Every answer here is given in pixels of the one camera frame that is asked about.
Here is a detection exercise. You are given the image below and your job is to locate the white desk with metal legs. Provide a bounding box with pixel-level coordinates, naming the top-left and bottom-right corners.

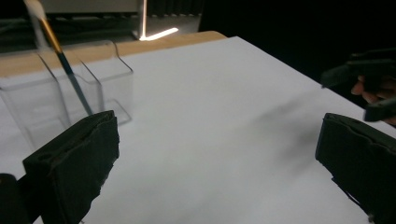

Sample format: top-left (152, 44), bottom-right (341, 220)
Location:
top-left (31, 0), bottom-right (180, 42)

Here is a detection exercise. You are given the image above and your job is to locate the clear acrylic holder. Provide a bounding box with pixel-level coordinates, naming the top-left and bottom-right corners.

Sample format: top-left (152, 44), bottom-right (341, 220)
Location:
top-left (0, 39), bottom-right (134, 151)

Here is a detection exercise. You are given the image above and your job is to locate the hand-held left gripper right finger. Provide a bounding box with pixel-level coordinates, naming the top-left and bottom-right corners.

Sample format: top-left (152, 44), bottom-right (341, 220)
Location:
top-left (315, 112), bottom-right (396, 224)

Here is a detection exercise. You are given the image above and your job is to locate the dark-handled paintbrush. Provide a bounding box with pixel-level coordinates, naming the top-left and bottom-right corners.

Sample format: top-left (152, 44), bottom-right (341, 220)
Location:
top-left (23, 0), bottom-right (94, 117)

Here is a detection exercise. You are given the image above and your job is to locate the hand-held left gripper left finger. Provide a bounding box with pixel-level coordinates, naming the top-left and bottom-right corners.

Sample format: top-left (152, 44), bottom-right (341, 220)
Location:
top-left (21, 110), bottom-right (120, 224)

